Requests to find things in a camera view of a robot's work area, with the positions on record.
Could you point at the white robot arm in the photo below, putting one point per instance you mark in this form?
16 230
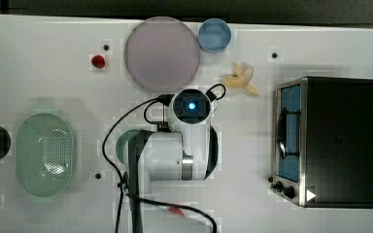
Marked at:
187 151

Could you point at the green oval strainer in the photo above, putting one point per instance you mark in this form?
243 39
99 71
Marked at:
44 155

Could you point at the lilac round plate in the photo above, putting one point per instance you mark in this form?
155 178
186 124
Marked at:
162 55

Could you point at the green mug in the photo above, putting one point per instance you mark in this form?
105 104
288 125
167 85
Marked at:
123 145

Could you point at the peeled toy banana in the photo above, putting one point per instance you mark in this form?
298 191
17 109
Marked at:
241 78

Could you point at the blue bowl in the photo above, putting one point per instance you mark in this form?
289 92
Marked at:
214 35

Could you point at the red toy strawberry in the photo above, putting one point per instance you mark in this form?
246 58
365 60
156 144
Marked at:
98 61

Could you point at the silver toaster oven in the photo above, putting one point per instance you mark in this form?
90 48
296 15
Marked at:
323 143

